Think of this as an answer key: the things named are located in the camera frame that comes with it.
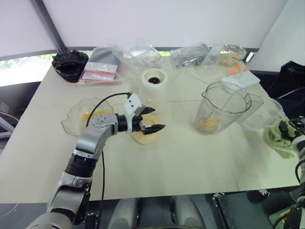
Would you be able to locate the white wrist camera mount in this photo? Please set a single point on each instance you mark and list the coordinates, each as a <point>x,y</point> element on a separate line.
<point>132,103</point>
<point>297,143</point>

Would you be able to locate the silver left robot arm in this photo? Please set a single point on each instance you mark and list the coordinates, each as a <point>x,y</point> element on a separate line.
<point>95,133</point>

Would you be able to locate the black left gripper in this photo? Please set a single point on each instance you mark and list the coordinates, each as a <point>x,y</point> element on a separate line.
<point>137,122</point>

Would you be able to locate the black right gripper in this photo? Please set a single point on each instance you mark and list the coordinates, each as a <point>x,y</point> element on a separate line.
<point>297,126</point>

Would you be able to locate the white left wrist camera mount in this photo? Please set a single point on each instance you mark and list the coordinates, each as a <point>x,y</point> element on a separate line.
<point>132,103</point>

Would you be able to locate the clear crumpled plastic bag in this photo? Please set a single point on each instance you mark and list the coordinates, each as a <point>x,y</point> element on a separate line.
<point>140,53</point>

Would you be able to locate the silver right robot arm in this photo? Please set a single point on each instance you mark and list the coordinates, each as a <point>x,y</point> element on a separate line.
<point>302,181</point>

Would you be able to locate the clear round plastic lid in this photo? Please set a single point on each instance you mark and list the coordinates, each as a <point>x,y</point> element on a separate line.
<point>206,72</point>

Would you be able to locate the green towel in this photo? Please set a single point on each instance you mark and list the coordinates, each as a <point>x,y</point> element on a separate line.
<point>277,143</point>

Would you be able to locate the plastic bag with dark contents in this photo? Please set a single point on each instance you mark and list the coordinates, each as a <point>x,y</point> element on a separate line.
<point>188,56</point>

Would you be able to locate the small clear plastic bag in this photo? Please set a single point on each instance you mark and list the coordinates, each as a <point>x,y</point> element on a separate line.
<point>212,56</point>

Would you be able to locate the grey rounded shape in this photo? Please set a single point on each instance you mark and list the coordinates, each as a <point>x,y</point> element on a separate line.
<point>125,212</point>
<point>188,212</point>

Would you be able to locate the clear plastic containers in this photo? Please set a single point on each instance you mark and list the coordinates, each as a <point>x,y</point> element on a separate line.
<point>264,114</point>

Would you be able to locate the clear bag with yellow bits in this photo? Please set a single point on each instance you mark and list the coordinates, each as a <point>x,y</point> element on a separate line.
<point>74,121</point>

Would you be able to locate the small orange plastic pieces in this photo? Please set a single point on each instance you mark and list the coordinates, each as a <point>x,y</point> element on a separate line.
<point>234,71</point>

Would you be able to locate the dark diagonal pole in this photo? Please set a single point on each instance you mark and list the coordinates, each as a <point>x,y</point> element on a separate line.
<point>51,26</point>

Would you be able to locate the orange segments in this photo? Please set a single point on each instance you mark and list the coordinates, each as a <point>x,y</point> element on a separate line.
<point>86,116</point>
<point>209,124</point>

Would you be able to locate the cream blender lid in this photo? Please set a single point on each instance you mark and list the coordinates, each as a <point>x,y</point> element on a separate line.
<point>147,139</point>

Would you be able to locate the clear blender jar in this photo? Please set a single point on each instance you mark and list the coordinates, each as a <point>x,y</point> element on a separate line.
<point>221,107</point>

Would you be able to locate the small white device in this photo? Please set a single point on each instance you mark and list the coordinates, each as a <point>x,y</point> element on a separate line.
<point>250,57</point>

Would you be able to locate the bag of red-white packets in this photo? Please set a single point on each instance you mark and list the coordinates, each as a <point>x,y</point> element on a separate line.
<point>100,69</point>

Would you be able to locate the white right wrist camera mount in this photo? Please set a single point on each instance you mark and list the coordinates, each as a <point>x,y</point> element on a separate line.
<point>297,143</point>

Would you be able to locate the black box under table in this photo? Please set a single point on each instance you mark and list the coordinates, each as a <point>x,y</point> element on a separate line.
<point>238,212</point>

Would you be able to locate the orange segments on plate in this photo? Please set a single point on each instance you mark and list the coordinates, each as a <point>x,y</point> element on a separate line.
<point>86,116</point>

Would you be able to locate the dark chair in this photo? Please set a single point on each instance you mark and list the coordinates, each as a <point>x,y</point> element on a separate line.
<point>9,119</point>

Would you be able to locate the white power strip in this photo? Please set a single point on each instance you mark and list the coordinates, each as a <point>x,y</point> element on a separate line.
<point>240,80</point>

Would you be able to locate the cream blender base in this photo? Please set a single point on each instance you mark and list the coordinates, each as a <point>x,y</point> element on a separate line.
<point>152,91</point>

